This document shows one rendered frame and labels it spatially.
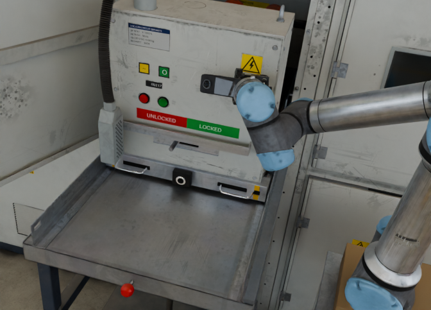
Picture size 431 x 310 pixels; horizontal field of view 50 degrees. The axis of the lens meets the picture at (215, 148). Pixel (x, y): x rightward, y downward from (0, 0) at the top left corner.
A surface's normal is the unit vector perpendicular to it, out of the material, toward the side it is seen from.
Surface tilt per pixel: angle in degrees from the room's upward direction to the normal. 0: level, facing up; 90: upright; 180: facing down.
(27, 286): 0
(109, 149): 94
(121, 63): 94
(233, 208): 0
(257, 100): 75
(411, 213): 92
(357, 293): 102
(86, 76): 90
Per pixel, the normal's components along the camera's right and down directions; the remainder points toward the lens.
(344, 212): -0.25, 0.47
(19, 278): 0.09, -0.86
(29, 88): 0.84, 0.34
